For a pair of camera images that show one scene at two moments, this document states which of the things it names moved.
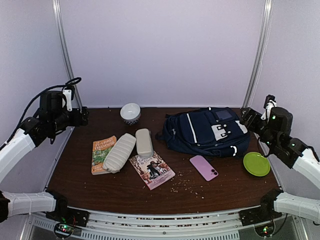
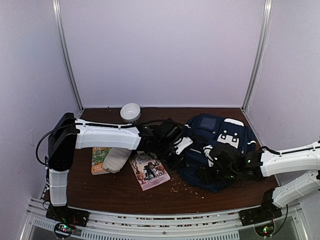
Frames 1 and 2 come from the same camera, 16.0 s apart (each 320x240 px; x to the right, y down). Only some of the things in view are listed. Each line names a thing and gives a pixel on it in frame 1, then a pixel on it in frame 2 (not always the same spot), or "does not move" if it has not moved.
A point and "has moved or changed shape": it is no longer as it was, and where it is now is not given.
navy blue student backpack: x=206 y=132 has moved or changed shape
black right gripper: x=255 y=115 to x=205 y=175
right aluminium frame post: x=267 y=24 does not move
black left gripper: x=83 y=121 to x=173 y=164
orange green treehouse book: x=100 y=148 does not move
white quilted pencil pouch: x=119 y=152 does not move
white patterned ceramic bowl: x=130 y=113 does not move
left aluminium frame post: x=57 y=10 does not move
